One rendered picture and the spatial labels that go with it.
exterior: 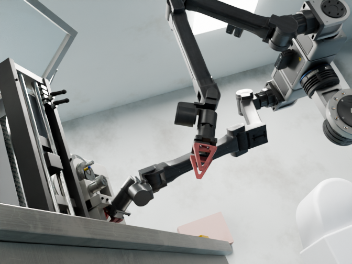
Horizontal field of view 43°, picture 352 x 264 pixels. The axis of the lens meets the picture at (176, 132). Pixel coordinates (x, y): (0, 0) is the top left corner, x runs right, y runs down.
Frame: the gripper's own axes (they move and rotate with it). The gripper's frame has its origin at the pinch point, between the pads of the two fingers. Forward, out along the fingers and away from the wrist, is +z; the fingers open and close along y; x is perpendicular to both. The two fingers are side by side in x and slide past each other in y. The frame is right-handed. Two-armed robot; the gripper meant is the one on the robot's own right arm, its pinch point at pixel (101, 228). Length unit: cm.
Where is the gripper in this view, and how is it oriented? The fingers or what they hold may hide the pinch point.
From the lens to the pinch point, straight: 152.5
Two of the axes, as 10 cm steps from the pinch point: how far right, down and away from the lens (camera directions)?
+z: -5.8, 8.1, -0.1
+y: 3.9, 2.8, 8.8
